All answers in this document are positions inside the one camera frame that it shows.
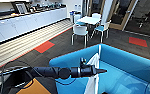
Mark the white dining chair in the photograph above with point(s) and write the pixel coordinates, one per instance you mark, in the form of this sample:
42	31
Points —
96	15
79	30

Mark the white shirt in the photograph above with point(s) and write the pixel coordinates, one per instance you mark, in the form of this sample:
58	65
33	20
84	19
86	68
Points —
92	85

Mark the white kitchen base cabinets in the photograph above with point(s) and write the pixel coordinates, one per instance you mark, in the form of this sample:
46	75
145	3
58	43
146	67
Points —
24	23

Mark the white dining table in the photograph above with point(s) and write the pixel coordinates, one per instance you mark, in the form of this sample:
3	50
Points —
88	20

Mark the silver countertop appliance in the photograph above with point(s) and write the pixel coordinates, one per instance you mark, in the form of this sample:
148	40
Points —
20	7

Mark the blue sofa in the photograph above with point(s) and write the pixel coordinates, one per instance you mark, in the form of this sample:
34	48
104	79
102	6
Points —
124	73

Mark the white chair with teal seat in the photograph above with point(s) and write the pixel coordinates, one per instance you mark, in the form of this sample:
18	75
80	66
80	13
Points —
101	29
80	20

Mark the wooden framed glass door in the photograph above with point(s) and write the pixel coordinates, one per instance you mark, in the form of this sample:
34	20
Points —
124	13
90	5

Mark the black office chair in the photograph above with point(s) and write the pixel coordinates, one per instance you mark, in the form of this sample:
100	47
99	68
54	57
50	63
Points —
147	16

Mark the blue waste bin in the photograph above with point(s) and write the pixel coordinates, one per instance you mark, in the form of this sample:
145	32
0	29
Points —
72	16

